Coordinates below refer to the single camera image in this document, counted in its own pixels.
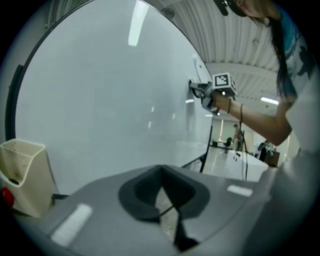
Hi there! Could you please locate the long ceiling light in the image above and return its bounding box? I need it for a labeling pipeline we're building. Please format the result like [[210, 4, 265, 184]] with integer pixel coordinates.
[[260, 96, 280, 105]]

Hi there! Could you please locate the person's right hand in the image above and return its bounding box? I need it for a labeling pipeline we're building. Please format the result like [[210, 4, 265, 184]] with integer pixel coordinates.
[[212, 92, 230, 113]]

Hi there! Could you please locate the white box cabinet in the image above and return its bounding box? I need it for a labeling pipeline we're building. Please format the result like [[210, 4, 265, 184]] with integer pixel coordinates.
[[222, 149, 270, 182]]

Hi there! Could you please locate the person in white shirt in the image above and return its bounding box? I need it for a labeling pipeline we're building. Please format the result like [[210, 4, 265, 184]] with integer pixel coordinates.
[[249, 9, 320, 251]]

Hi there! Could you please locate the person's right forearm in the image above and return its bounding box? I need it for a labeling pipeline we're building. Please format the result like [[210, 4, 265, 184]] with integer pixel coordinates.
[[226, 98, 293, 147]]

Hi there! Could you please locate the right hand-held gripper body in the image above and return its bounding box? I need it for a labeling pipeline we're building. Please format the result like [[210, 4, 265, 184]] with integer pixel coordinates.
[[201, 72, 238, 116]]

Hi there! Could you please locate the white whiteboard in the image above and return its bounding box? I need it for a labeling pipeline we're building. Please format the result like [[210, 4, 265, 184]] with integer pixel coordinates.
[[4, 0, 216, 198]]

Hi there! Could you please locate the red round magnet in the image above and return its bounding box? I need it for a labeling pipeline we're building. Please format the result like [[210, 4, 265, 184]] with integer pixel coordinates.
[[1, 187, 15, 208]]

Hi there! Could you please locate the cream marker holder box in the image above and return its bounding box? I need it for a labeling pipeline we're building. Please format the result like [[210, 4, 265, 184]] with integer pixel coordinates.
[[0, 139, 55, 218]]

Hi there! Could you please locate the person's face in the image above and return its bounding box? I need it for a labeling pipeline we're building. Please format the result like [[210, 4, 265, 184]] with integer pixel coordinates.
[[234, 0, 279, 20]]

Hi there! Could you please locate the brown cardboard box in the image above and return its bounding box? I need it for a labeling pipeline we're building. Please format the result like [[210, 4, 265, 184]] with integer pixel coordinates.
[[268, 151, 280, 168]]

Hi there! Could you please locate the black tripod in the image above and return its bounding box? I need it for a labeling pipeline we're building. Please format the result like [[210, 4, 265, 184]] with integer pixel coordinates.
[[239, 129, 250, 181]]

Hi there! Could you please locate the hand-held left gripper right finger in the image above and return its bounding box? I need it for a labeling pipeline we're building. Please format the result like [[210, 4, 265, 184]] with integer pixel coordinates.
[[159, 164, 273, 251]]

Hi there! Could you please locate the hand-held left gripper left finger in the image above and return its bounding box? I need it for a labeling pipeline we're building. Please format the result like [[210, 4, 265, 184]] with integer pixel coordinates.
[[22, 164, 176, 256]]

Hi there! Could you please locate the black head camera mount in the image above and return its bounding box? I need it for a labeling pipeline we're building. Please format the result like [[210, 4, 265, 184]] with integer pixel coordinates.
[[214, 0, 230, 17]]

